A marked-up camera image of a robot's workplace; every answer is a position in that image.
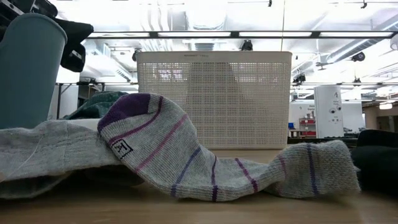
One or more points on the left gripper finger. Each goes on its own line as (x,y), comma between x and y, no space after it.
(79,26)
(76,37)

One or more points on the glowing wall lamp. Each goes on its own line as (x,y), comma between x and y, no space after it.
(385,106)

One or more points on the black overhead crossbar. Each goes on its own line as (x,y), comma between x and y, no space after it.
(234,34)

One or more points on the teal green patterned cloth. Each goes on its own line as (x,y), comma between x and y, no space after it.
(96,105)

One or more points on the small dark cloth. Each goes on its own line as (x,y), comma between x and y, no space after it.
(376,161)

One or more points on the black aluminium table frame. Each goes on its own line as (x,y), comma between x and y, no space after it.
(320,141)

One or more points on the black ceiling spotlight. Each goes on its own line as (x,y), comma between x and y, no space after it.
(136,55)
(247,45)
(358,57)
(299,78)

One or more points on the plain grey sock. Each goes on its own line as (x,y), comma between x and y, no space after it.
(46,149)

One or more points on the white perforated laundry basket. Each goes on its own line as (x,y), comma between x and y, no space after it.
(248,93)

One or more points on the grey sock with purple stripes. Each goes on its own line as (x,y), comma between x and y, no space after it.
(174,155)

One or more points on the teal plastic bin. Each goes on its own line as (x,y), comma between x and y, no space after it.
(28,77)

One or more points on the red background shelf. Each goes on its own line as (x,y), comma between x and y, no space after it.
(308,133)

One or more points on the dark background shelf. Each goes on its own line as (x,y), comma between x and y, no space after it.
(85,91)

